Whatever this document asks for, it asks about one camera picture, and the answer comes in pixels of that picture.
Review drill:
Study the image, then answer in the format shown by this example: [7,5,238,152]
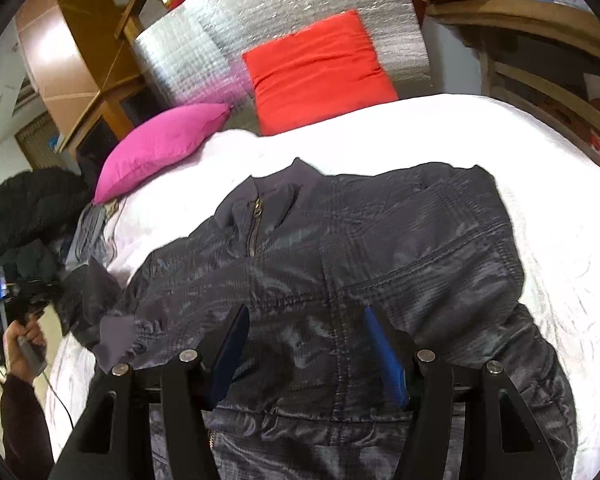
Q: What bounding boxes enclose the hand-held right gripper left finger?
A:
[47,304,251,480]

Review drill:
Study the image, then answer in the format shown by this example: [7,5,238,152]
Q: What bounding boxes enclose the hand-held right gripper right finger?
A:
[363,305,564,480]

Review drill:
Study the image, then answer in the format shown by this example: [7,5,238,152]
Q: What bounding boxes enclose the dark quilted jacket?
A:
[55,157,581,480]

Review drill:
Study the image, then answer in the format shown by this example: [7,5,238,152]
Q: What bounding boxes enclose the person's left forearm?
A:
[0,374,57,480]

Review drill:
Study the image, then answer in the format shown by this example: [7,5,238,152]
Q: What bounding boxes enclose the grey crumpled clothes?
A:
[62,200,127,272]

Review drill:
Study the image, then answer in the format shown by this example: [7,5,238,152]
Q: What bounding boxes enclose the pile of black clothes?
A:
[0,167,96,283]

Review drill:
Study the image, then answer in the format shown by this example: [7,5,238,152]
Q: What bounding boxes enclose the person's left hand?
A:
[2,316,49,387]

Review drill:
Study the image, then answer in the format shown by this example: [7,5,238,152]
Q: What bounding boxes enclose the pink pillow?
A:
[92,102,231,206]

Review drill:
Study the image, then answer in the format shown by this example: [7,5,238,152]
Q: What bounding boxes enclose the white bed blanket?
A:
[45,92,600,480]

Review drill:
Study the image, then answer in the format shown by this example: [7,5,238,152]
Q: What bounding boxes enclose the wooden cabinet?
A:
[15,0,177,157]

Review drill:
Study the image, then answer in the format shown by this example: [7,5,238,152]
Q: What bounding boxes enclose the silver foil mat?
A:
[132,0,434,136]

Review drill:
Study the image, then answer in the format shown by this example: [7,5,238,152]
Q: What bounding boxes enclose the red pillow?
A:
[241,9,400,136]

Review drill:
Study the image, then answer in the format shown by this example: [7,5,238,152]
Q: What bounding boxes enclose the wooden shelf rack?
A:
[425,0,600,171]

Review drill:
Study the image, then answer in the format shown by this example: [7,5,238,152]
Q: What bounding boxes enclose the black cable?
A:
[42,372,77,431]

